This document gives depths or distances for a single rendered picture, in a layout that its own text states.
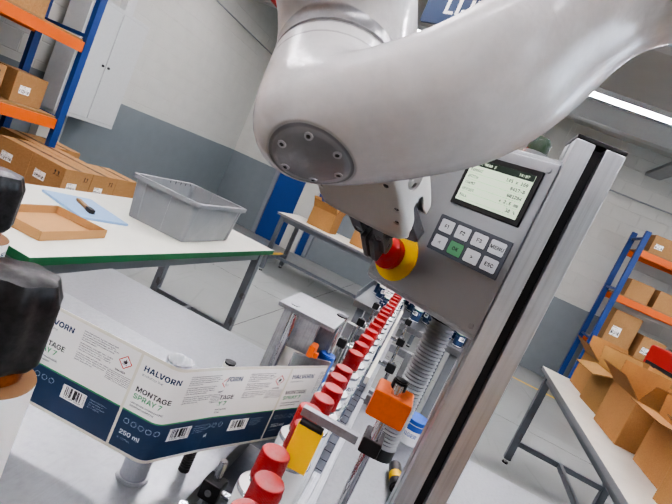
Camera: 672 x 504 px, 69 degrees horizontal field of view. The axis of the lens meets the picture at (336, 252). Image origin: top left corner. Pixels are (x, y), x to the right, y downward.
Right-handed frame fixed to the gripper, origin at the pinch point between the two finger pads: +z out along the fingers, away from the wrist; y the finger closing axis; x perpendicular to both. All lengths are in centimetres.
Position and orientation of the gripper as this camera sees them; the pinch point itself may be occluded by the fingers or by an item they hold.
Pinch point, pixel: (376, 238)
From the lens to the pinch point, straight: 51.6
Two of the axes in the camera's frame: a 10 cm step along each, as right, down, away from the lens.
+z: 1.4, 5.3, 8.4
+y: -8.0, -4.4, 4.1
